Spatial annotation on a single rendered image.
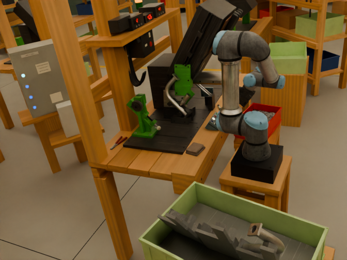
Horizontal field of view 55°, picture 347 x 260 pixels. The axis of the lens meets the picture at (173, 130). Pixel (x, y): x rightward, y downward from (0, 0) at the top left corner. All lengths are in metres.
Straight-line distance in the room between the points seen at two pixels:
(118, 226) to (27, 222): 1.15
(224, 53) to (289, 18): 3.53
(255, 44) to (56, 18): 0.94
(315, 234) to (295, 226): 0.08
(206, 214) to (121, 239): 0.97
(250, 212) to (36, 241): 2.00
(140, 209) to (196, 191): 1.39
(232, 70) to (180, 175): 0.61
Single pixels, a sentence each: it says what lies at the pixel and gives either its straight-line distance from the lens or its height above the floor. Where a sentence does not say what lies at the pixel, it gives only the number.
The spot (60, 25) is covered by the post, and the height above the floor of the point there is 1.70.
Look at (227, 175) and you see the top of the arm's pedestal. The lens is 1.84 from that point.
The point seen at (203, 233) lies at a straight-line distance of 1.29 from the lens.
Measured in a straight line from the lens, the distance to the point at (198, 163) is 1.86.
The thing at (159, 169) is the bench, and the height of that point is 0.88.
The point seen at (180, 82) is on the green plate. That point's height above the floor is 1.16.
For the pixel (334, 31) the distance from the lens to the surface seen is 4.81.
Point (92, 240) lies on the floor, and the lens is 2.87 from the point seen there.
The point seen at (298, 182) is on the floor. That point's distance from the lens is 3.19.
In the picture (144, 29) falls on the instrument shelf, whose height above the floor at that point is 1.53.
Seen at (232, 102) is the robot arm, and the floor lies 1.24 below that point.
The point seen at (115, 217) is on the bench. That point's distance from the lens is 2.32.
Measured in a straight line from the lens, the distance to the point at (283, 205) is 2.14.
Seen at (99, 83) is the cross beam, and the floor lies 1.27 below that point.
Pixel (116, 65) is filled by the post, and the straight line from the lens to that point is 2.14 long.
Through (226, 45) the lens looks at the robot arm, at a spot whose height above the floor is 1.54.
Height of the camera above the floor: 1.97
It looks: 29 degrees down
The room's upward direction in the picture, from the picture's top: 8 degrees counter-clockwise
